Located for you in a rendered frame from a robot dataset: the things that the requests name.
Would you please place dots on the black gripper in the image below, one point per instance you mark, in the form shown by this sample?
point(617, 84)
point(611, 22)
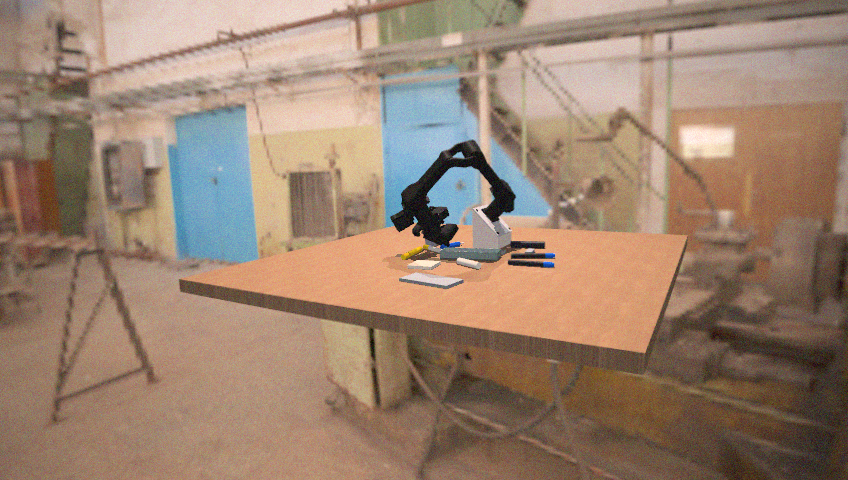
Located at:
point(431, 228)

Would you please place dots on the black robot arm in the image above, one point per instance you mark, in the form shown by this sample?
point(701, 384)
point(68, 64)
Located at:
point(415, 199)

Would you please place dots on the letter keyboard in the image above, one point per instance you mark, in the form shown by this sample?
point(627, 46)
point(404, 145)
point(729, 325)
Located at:
point(482, 254)

